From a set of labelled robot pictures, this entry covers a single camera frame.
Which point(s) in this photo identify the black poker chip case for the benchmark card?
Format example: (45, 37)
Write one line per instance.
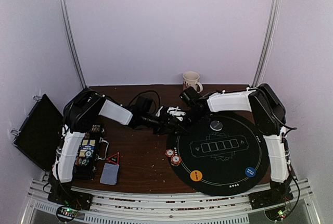
(38, 140)

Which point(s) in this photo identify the blue playing card deck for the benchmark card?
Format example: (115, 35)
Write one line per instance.
(109, 174)

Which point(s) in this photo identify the red poker chip stack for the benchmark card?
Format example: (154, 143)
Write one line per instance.
(169, 152)

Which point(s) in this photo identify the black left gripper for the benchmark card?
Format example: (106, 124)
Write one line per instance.
(163, 123)

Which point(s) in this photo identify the floral ceramic mug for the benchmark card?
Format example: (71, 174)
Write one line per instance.
(191, 79)

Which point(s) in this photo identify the round black poker mat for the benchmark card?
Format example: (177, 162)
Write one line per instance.
(221, 156)

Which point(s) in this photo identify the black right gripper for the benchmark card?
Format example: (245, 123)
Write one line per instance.
(186, 119)

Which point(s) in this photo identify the left aluminium frame post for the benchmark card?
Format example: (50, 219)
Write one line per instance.
(71, 43)

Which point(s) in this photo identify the blue small blind button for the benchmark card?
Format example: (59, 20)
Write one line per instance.
(250, 172)

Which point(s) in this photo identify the black red triangle marker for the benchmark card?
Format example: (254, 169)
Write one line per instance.
(114, 159)

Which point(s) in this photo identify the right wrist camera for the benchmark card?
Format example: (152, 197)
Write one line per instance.
(176, 113)

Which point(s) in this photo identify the clear dealer button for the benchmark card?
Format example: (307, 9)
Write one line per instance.
(216, 125)

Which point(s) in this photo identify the orange big blind button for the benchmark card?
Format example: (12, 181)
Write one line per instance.
(196, 175)

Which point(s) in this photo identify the right aluminium frame post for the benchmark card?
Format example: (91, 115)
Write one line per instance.
(267, 43)

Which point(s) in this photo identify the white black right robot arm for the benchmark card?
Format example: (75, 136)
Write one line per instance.
(263, 108)

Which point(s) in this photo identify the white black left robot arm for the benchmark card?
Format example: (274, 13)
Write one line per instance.
(80, 114)

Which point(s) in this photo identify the aluminium frame post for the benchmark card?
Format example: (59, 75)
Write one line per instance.
(71, 43)
(267, 43)

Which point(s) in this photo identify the aluminium front rail base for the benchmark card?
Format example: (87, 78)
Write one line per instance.
(117, 207)

